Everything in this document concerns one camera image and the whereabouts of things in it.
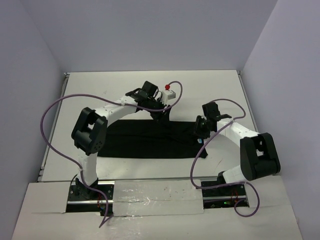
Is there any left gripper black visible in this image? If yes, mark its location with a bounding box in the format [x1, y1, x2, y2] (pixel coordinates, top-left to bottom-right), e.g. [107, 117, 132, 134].
[145, 97, 171, 126]

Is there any black t shirt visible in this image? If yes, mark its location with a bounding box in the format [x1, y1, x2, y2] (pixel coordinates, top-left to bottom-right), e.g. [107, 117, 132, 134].
[98, 117, 204, 159]

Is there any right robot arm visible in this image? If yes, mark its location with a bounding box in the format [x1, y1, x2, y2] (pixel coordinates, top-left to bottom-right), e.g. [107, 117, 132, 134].
[190, 100, 281, 196]

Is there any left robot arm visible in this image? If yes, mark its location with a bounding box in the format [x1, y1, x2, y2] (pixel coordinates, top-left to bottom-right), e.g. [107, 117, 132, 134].
[71, 81, 176, 199]

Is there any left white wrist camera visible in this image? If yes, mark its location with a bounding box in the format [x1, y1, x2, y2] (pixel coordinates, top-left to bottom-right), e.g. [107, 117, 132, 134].
[160, 84, 176, 105]

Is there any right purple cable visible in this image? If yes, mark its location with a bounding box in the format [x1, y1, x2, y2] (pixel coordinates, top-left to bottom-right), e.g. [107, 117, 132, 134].
[190, 98, 261, 217]

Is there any purple cable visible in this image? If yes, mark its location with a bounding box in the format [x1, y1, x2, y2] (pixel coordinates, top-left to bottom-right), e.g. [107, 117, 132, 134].
[41, 81, 184, 228]
[190, 98, 261, 217]

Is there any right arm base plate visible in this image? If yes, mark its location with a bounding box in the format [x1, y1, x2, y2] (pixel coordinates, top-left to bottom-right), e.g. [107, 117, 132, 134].
[202, 184, 249, 209]

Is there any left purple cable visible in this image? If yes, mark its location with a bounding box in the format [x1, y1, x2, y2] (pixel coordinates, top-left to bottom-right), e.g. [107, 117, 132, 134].
[41, 81, 184, 228]

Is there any aluminium table rail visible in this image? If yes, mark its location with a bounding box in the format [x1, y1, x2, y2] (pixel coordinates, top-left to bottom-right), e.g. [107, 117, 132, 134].
[36, 72, 70, 183]

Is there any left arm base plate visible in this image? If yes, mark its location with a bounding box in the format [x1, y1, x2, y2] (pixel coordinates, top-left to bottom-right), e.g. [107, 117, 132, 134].
[65, 183, 114, 217]

